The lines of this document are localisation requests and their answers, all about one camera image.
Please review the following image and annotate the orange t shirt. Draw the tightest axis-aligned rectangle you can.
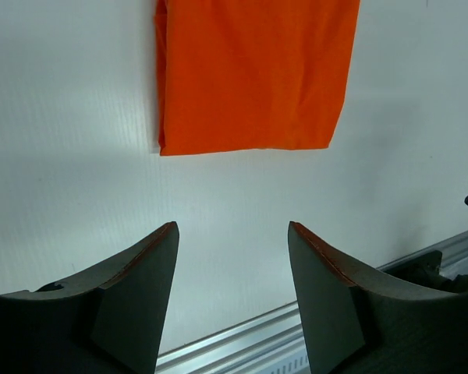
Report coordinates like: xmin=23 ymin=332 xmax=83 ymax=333
xmin=154 ymin=0 xmax=360 ymax=156

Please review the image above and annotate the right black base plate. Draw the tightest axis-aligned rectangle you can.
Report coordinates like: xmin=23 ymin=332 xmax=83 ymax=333
xmin=384 ymin=250 xmax=468 ymax=294

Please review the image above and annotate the aluminium mounting rail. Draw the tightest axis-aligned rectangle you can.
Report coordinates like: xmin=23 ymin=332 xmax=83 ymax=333
xmin=156 ymin=231 xmax=468 ymax=373

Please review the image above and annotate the white slotted cable duct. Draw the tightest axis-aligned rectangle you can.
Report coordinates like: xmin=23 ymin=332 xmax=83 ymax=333
xmin=257 ymin=355 xmax=310 ymax=374

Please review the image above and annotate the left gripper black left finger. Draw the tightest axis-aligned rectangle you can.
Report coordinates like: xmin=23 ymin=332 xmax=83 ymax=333
xmin=0 ymin=222 xmax=179 ymax=373

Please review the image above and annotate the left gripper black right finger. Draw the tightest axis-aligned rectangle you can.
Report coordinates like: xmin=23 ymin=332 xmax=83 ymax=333
xmin=288 ymin=222 xmax=468 ymax=373

